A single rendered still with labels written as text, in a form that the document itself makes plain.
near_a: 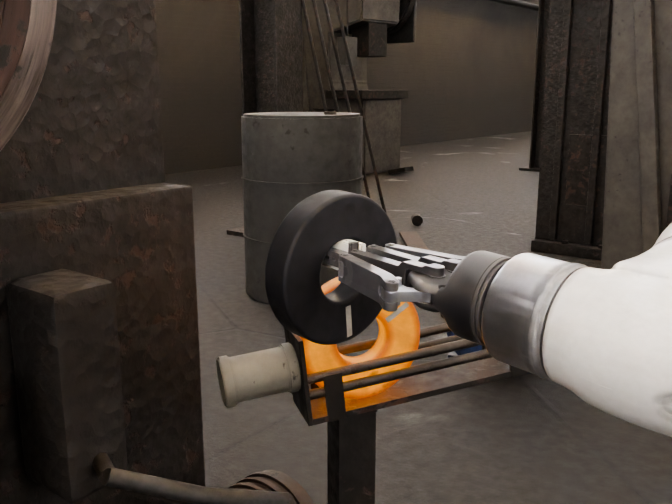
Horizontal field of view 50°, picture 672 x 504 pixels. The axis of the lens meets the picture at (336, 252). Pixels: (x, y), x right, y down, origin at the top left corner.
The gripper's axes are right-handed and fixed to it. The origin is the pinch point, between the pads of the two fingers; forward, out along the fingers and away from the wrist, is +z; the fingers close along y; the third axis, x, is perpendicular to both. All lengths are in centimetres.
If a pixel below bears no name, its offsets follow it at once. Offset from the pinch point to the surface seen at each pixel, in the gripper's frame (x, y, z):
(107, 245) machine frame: -4.5, -9.4, 31.3
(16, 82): 15.6, -22.7, 20.0
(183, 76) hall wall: -4, 415, 715
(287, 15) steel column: 46, 259, 328
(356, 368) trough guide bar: -16.7, 8.6, 4.9
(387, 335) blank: -13.7, 13.7, 4.9
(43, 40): 19.4, -19.7, 20.7
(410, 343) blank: -15.0, 16.3, 3.4
